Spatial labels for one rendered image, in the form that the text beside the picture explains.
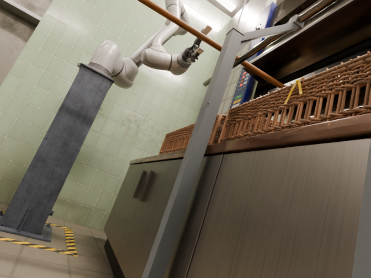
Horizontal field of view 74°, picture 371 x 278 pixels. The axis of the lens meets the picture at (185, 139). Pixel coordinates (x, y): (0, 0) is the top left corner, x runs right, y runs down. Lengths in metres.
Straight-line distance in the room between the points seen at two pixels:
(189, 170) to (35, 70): 1.91
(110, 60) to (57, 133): 0.58
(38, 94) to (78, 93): 0.72
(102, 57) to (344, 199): 1.60
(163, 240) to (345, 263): 0.41
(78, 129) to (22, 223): 0.56
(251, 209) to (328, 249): 0.15
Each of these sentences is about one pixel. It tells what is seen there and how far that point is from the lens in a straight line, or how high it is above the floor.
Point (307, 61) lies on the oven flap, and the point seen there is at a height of 1.36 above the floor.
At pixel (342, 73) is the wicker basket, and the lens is 0.55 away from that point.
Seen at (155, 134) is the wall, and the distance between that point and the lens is 2.33.
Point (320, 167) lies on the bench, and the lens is 0.40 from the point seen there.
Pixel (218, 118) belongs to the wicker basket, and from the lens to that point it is 0.85.
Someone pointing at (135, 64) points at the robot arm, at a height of 1.25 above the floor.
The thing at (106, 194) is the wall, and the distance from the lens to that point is 2.23.
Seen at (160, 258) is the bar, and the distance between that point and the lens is 0.65.
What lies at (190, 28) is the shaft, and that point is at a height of 1.18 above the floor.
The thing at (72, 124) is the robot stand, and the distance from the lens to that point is 1.59.
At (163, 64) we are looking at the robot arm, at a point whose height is 1.12.
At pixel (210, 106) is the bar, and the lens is 0.70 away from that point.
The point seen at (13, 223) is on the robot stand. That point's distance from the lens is 1.62.
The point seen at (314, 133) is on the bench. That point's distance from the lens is 0.42.
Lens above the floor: 0.39
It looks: 15 degrees up
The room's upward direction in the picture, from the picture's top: 20 degrees clockwise
